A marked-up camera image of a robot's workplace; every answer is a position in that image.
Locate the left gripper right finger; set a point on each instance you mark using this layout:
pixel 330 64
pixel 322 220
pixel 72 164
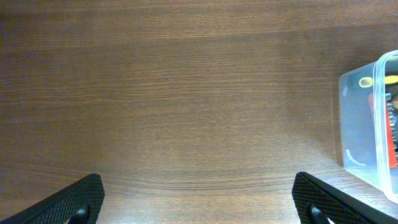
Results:
pixel 318 202

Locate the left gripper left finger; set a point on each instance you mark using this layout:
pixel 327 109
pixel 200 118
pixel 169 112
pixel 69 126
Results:
pixel 80 202

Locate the orange bit holder strip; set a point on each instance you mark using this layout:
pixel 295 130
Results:
pixel 391 131

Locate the file with black-yellow handle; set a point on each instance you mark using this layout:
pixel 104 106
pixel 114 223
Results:
pixel 366 82

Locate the orange scraper wooden handle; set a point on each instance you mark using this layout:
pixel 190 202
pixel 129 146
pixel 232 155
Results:
pixel 394 102

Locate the clear plastic container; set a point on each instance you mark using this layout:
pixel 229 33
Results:
pixel 363 124

